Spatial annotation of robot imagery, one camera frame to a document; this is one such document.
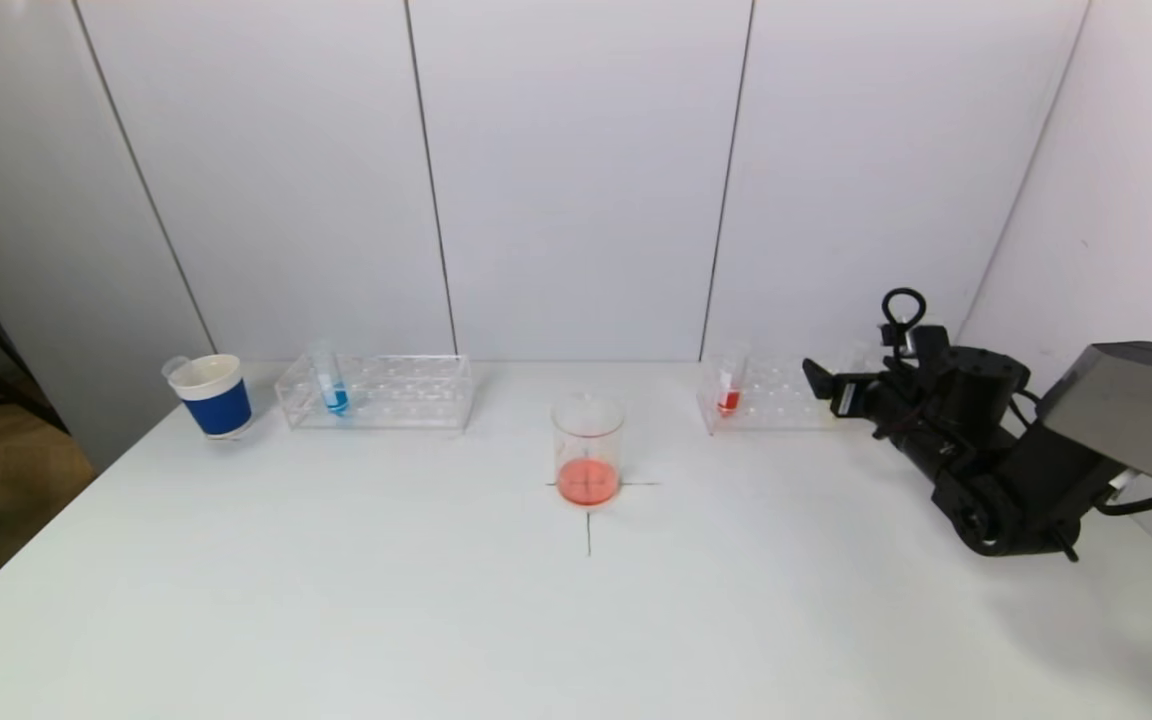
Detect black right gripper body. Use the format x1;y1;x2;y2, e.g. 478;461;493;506
829;372;920;440

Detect clear acrylic test tube rack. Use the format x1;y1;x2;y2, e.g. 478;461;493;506
276;354;475;434
698;351;899;437

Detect test tube with red pigment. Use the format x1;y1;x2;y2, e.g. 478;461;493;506
715;341;750;420

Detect clear glass beaker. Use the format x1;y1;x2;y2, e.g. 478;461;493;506
551;394;627;508

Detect test tube with blue pigment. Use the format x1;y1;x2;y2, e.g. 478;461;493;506
308;340;353;420

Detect blue white paper cup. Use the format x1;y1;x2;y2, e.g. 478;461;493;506
170;353;256;442

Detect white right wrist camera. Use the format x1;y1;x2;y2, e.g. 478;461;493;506
908;324;951;363

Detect black looped camera cable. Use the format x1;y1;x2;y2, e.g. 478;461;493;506
879;287;929;363

